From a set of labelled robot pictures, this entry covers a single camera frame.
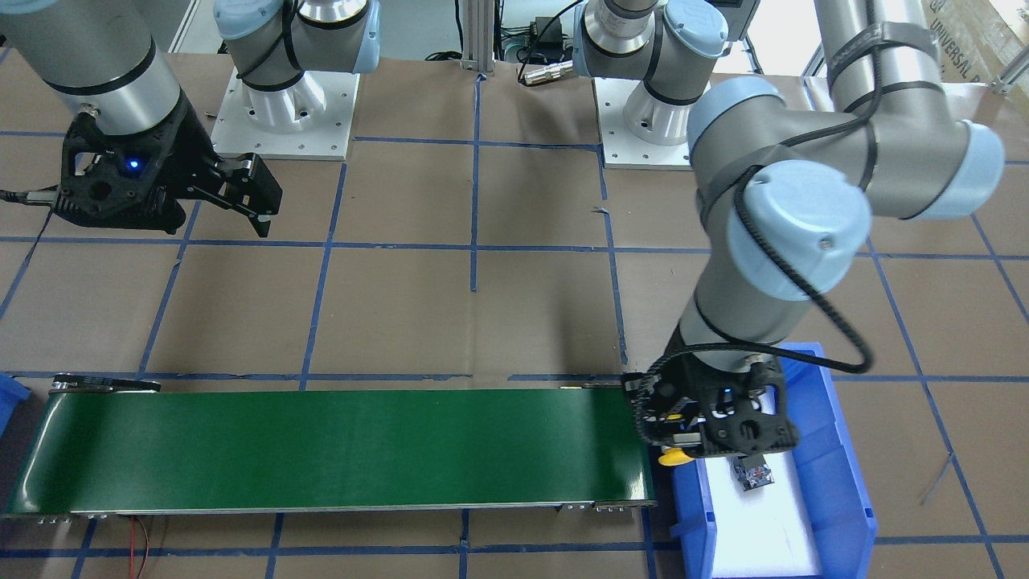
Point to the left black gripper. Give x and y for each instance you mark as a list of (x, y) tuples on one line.
[(753, 474)]

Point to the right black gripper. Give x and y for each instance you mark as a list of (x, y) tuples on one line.
[(184, 143)]

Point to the yellow push button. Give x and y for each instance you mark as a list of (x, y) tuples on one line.
[(670, 457)]

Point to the red push button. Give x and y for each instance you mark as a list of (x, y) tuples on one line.
[(752, 472)]

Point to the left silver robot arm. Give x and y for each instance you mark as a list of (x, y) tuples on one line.
[(786, 198)]

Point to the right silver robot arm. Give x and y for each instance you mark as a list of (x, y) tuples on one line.
[(100, 56)]

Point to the white foam pad bin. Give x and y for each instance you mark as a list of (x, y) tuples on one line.
[(761, 533)]

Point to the blue plastic bin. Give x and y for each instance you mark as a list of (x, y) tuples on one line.
[(12, 394), (815, 520)]

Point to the green conveyor belt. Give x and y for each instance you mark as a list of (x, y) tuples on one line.
[(114, 446)]

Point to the cardboard box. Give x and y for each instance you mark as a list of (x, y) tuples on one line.
[(977, 39)]

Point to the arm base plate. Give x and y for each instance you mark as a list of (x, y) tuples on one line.
[(309, 121), (647, 121)]

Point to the aluminium frame post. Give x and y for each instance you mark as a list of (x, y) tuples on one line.
[(477, 31)]

